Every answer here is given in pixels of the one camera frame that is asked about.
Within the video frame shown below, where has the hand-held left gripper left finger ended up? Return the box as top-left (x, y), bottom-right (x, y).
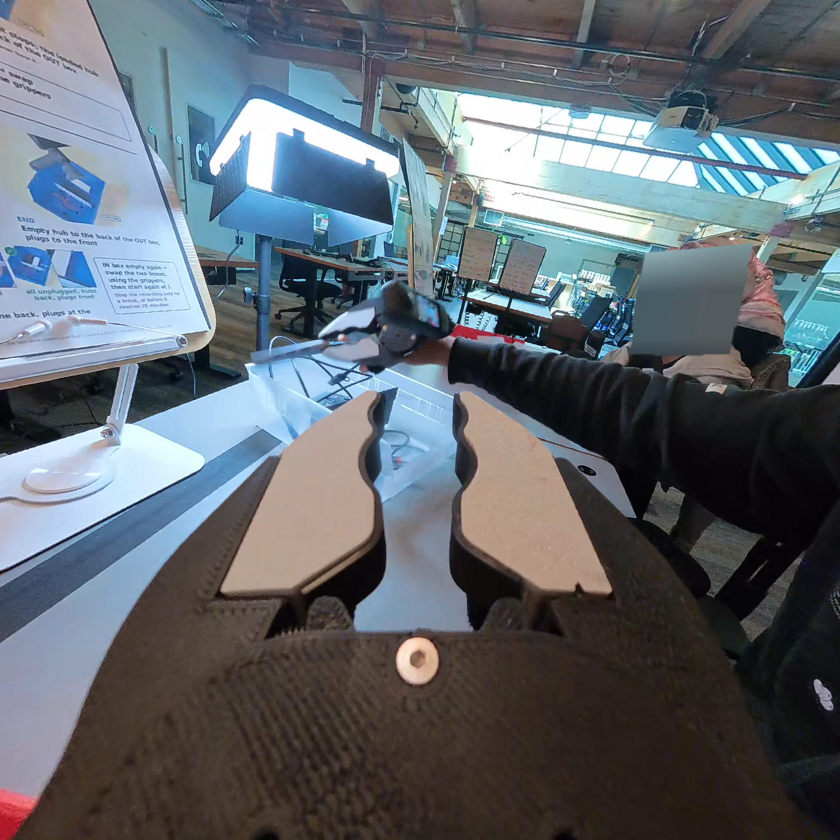
top-left (218, 391), bottom-right (388, 614)

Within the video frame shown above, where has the wooden background table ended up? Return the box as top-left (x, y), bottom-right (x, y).
top-left (197, 246), bottom-right (260, 380)
top-left (274, 248), bottom-right (411, 319)

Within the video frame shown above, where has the black office chair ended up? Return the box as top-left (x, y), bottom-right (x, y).
top-left (279, 266), bottom-right (329, 321)

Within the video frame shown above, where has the instruction sheet on stand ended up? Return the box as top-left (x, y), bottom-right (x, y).
top-left (0, 0), bottom-right (217, 573)

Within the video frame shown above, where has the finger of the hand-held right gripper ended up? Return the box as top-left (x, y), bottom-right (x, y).
top-left (327, 338), bottom-right (389, 364)
top-left (318, 304), bottom-right (383, 342)

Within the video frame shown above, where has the person's right hand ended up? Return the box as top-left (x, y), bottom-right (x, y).
top-left (400, 335), bottom-right (462, 370)

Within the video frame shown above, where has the person's black jacket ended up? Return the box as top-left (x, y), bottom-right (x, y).
top-left (738, 518), bottom-right (840, 821)

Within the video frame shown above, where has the red plastic bin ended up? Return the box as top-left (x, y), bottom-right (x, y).
top-left (0, 789), bottom-right (37, 840)
top-left (451, 325), bottom-right (526, 346)

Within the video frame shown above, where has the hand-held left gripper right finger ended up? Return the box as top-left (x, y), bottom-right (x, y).
top-left (450, 392), bottom-right (614, 623)

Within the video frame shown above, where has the grey panel on stand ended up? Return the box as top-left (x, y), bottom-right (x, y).
top-left (209, 85), bottom-right (403, 352)

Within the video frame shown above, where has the printed display board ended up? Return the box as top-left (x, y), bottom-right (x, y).
top-left (499, 239), bottom-right (547, 295)
top-left (459, 226), bottom-right (498, 283)

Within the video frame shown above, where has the clear plastic bin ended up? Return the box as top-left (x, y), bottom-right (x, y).
top-left (246, 357), bottom-right (458, 503)

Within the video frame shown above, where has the wooden document stand with sheet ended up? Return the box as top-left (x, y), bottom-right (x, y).
top-left (402, 138), bottom-right (436, 298)

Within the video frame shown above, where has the grey slim USB hub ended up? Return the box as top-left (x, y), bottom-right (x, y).
top-left (249, 341), bottom-right (342, 366)

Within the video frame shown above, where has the ceiling projector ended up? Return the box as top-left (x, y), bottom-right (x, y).
top-left (643, 91), bottom-right (718, 155)

